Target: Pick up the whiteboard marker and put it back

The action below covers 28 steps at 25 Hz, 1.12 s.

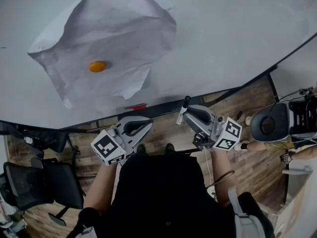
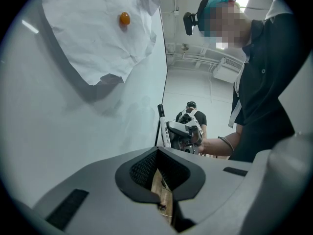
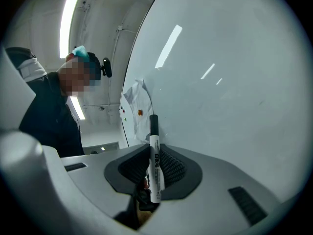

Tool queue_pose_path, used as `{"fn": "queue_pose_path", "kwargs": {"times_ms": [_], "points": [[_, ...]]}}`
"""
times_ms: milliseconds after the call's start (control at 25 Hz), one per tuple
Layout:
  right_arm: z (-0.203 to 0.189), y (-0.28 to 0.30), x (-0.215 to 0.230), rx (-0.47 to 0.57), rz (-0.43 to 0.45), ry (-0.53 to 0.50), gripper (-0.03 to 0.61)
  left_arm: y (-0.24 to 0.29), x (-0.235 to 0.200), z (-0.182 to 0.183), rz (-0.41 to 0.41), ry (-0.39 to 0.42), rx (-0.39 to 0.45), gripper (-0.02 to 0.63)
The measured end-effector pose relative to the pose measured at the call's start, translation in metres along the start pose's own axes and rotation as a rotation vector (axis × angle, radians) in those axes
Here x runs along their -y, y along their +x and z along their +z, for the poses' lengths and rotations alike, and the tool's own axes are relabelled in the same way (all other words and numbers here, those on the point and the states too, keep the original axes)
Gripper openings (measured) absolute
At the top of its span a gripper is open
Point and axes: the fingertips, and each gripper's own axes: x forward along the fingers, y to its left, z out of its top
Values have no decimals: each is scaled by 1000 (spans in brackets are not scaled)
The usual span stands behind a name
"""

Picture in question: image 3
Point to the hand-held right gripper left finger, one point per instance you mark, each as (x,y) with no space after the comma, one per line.
(93,180)

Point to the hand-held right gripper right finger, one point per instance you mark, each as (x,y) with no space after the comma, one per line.
(210,199)

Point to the black and white whiteboard marker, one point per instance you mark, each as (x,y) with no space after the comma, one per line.
(156,170)

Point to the white whiteboard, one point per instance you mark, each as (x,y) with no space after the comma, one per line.
(220,106)

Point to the long ceiling light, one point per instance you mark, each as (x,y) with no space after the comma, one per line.
(78,108)
(69,23)

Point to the person's dark jacket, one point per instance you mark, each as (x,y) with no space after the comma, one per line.
(49,116)

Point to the orange round magnet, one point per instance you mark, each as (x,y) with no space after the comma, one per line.
(139,112)

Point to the person's head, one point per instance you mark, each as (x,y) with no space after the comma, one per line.
(78,77)

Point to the white ceiling conduit pipe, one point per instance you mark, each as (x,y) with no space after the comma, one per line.
(115,57)

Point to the teal hair clip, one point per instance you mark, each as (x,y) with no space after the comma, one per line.
(81,51)

